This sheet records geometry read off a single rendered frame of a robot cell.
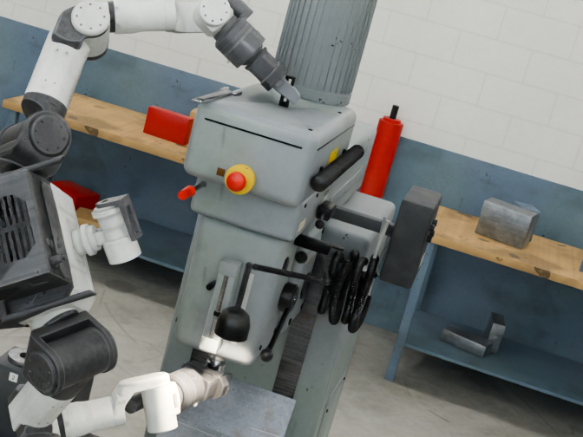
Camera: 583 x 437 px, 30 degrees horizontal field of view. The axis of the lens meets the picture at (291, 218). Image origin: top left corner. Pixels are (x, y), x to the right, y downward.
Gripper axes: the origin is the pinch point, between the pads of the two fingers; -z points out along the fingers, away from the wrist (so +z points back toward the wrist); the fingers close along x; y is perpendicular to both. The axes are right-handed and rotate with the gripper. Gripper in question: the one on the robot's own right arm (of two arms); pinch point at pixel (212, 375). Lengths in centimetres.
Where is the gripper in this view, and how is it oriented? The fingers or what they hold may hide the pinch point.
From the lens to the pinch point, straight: 257.6
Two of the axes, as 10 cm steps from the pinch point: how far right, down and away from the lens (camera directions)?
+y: -2.6, 9.3, 2.5
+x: -8.5, -3.4, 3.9
